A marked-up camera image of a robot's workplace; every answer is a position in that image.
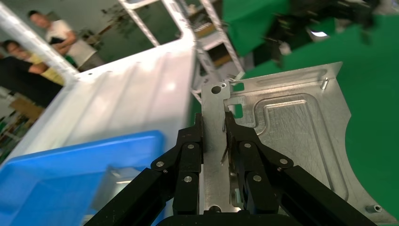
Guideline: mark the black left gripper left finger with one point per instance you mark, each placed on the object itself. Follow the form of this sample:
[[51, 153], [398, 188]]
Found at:
[[187, 162]]

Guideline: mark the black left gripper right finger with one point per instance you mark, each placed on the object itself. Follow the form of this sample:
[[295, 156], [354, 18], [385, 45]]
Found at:
[[252, 165]]

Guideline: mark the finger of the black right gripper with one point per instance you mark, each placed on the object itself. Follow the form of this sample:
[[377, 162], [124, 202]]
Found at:
[[364, 18], [277, 34]]

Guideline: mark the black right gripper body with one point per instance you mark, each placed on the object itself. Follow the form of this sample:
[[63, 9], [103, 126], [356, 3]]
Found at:
[[318, 9]]

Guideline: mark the stamped metal plate part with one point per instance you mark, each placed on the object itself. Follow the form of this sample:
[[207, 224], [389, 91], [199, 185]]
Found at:
[[296, 131]]

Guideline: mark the white perforated background rack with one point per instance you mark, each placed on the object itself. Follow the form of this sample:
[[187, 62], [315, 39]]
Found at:
[[218, 40]]

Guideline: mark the grey metal part in bin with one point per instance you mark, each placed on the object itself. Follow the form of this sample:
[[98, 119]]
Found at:
[[115, 187]]

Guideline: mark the white metal shelf rack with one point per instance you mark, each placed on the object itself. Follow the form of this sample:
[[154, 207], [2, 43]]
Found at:
[[124, 99]]

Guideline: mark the blue plastic bin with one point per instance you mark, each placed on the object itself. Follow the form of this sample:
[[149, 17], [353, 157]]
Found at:
[[46, 187]]

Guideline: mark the person in yellow clothing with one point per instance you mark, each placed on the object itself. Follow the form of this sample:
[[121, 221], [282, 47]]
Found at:
[[51, 75]]

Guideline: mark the dark leafy potted plant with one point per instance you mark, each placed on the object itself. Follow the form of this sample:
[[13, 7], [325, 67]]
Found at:
[[115, 17]]

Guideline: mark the man in white shirt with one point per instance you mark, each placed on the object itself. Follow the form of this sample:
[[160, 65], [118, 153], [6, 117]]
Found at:
[[59, 29]]

